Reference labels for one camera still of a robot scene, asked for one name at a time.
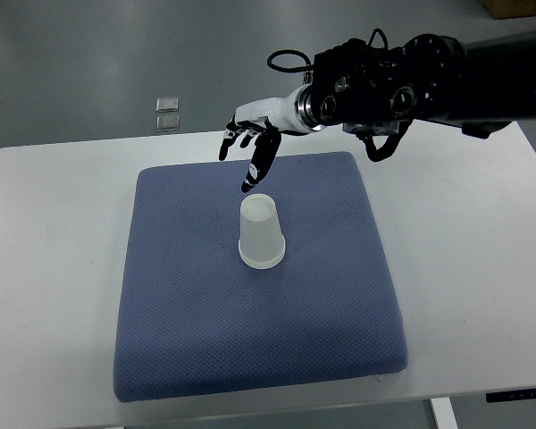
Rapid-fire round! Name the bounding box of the black white robotic hand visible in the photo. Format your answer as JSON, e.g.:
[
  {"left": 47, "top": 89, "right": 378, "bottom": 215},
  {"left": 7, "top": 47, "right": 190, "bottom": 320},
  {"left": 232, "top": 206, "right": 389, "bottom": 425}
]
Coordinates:
[{"left": 219, "top": 84, "right": 324, "bottom": 193}]

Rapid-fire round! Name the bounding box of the white paper cup carried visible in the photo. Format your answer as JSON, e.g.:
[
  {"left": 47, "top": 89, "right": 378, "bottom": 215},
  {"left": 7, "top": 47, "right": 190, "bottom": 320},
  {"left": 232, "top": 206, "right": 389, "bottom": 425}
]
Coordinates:
[{"left": 239, "top": 194, "right": 286, "bottom": 261}]

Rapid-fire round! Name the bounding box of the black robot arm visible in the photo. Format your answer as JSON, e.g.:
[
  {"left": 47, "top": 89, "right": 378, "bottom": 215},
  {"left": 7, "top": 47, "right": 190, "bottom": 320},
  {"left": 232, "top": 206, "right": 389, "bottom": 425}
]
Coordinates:
[{"left": 310, "top": 30, "right": 536, "bottom": 139}]

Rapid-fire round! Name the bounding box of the upper metal floor plate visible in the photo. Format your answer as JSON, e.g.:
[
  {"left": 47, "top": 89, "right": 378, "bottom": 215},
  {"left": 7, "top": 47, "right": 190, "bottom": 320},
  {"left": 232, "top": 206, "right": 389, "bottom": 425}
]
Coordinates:
[{"left": 155, "top": 97, "right": 180, "bottom": 113}]

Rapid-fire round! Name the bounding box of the metal floor plate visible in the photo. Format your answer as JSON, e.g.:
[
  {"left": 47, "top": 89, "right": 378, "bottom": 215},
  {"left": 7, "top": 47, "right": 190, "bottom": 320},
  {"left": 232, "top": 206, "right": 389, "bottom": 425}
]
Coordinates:
[
  {"left": 155, "top": 97, "right": 180, "bottom": 113},
  {"left": 155, "top": 114, "right": 180, "bottom": 132}
]

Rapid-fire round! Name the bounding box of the lower metal floor plate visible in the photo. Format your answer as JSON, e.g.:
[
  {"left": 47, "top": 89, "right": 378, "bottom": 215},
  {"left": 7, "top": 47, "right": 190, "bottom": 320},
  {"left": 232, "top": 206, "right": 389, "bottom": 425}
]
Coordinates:
[{"left": 155, "top": 114, "right": 180, "bottom": 132}]

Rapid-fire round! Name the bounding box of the white paper cup on cushion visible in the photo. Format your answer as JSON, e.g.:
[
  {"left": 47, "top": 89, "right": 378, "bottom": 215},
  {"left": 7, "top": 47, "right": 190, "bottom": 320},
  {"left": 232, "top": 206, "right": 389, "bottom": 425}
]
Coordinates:
[{"left": 241, "top": 257, "right": 283, "bottom": 270}]

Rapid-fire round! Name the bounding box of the blue mesh seat cushion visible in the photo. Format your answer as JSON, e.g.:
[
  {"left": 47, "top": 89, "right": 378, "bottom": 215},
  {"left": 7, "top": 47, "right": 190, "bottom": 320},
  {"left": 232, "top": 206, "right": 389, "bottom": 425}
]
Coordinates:
[{"left": 113, "top": 152, "right": 408, "bottom": 402}]

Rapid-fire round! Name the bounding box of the cardboard box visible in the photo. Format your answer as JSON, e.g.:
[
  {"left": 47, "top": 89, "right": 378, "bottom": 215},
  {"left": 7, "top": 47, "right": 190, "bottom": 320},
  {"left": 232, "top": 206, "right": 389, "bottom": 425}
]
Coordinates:
[{"left": 482, "top": 0, "right": 536, "bottom": 20}]

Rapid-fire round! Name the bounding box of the white table leg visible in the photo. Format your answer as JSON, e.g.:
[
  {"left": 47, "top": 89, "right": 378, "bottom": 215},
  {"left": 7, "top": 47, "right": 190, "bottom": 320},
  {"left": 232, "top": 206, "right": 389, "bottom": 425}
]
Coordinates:
[{"left": 429, "top": 398, "right": 458, "bottom": 429}]

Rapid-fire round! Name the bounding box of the black desk control panel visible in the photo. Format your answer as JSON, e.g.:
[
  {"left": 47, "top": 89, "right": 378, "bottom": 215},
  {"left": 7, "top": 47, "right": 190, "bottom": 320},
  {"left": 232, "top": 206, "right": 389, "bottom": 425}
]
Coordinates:
[{"left": 485, "top": 388, "right": 536, "bottom": 403}]

